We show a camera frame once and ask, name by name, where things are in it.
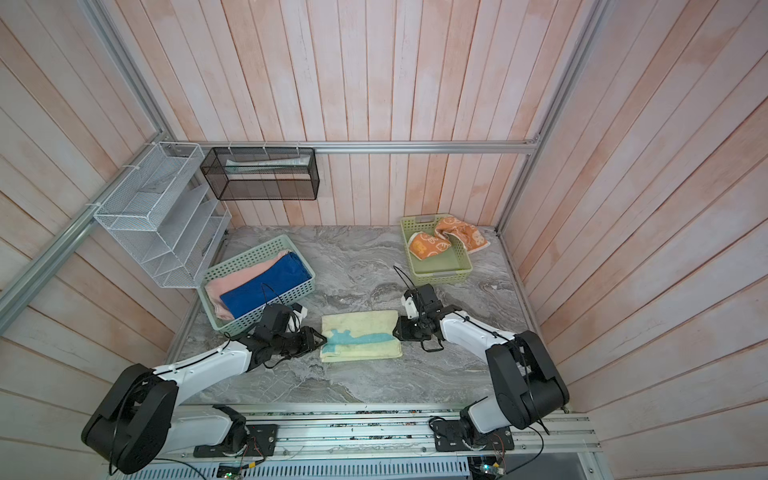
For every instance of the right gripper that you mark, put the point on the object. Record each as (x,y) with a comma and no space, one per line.
(403,331)

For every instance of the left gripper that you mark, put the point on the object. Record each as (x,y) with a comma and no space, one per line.
(308,343)

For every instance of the light green yellow towel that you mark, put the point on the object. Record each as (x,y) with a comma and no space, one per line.
(360,336)

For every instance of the yellow-green plastic basket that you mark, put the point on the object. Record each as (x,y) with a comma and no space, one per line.
(451,267)

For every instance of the orange patterned towel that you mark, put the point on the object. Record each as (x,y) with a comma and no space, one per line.
(424,245)

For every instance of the blue towel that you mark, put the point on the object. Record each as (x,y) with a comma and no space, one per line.
(258,285)

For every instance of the pink towel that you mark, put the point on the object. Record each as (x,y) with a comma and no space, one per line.
(217,287)

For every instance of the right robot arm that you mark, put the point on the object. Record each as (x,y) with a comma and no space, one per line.
(526,385)

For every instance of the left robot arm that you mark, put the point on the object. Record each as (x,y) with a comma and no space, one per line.
(137,421)

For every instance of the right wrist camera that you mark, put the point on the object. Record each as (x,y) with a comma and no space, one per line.
(409,304)

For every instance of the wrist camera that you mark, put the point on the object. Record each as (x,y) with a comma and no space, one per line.
(297,315)
(409,304)

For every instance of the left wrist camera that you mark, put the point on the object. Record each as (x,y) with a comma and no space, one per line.
(297,315)

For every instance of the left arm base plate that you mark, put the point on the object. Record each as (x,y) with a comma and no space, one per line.
(257,439)

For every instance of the aluminium rail frame front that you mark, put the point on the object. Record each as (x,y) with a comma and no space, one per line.
(391,441)

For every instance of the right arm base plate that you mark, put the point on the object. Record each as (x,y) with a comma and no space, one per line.
(459,435)

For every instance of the black wire mesh basket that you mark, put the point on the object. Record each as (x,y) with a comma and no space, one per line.
(262,173)

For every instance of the aluminium wall rail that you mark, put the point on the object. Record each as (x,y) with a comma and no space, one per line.
(381,147)

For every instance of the white wire mesh shelf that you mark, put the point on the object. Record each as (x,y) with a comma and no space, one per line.
(169,223)

